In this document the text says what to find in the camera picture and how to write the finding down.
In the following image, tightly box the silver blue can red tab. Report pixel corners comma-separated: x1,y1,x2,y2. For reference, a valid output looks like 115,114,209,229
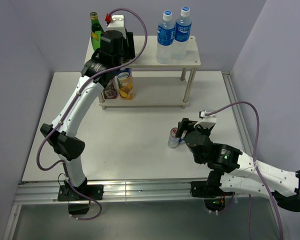
178,130,187,144

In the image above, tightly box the green glass bottle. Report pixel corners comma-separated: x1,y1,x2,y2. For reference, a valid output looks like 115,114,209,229
89,12,104,51

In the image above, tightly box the blue label water bottle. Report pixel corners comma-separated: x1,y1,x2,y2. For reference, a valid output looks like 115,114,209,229
172,6,192,60
156,10,175,64

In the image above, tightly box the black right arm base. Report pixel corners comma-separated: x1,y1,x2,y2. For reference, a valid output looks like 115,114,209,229
190,180,235,213

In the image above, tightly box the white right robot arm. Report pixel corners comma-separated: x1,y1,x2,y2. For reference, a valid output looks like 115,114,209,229
175,118,300,212

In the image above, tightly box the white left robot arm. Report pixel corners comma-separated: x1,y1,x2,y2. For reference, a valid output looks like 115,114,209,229
40,30,136,200

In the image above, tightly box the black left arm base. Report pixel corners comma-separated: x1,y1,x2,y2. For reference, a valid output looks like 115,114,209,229
57,182,104,216

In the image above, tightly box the white two-tier wooden shelf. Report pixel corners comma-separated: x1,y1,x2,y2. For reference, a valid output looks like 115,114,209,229
98,35,201,110

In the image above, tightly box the pineapple juice carton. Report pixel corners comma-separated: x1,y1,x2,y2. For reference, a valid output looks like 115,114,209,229
116,68,134,100

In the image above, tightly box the grape juice carton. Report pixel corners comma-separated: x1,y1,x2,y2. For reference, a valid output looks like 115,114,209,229
103,78,118,100

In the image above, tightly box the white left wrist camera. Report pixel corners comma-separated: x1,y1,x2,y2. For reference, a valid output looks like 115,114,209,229
105,14,125,32

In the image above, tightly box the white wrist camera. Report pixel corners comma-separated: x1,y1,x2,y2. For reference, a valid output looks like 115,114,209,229
194,109,217,129
105,14,125,32

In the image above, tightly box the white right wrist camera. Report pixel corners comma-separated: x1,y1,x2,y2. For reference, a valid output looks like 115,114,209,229
194,109,217,129

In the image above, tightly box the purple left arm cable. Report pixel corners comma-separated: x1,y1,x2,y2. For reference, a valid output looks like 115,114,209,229
36,8,149,221

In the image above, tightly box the aluminium frame rail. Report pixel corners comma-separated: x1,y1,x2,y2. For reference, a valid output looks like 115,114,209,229
4,70,291,240

